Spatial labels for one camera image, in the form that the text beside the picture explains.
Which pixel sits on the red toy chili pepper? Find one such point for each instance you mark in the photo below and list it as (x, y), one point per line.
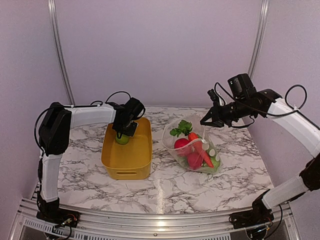
(185, 130)

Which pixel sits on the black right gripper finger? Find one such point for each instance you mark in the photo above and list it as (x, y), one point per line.
(210, 116)
(216, 124)

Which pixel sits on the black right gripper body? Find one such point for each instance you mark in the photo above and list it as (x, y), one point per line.
(240, 109)

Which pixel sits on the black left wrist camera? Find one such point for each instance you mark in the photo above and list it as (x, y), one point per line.
(134, 109)

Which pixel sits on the right aluminium corner post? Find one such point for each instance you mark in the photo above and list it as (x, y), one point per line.
(261, 28)

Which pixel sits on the red toy apple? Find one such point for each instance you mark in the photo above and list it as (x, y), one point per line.
(182, 143)

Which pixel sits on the red toy pomegranate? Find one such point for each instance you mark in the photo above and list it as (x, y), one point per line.
(194, 160)

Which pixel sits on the green toy apple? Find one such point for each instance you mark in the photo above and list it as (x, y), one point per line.
(216, 165)

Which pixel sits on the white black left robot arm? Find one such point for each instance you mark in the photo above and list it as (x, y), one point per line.
(53, 139)

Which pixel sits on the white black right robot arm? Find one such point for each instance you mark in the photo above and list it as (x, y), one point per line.
(269, 104)

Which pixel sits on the clear polka dot zip bag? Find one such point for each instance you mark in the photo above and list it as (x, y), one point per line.
(168, 142)

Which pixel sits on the green toy pear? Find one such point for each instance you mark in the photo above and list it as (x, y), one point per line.
(122, 139)

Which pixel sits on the aluminium front frame rail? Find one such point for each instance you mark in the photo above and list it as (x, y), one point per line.
(108, 225)

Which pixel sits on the yellow plastic basket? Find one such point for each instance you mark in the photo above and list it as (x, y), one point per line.
(131, 161)

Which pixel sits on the aluminium corner post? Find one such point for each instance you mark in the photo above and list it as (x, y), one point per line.
(59, 51)
(261, 28)

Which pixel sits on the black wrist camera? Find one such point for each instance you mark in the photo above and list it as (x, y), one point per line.
(134, 109)
(241, 86)

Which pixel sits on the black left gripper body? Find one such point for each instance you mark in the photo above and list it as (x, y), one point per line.
(126, 129)

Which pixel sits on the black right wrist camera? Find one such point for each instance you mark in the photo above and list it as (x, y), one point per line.
(241, 86)

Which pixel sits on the left aluminium corner post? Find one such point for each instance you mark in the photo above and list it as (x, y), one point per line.
(59, 51)

